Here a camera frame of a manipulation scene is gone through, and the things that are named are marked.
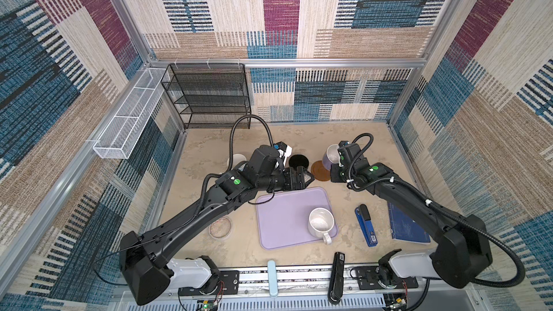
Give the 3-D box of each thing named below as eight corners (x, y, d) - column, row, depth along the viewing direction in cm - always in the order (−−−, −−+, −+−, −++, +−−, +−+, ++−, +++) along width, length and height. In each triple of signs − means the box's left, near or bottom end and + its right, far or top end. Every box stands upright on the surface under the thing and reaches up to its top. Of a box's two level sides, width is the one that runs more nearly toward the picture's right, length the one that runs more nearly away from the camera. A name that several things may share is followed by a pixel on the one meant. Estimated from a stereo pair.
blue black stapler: (366, 247, 82) (370, 242, 78) (354, 210, 92) (357, 204, 88) (374, 246, 82) (379, 242, 78) (362, 209, 92) (365, 203, 88)
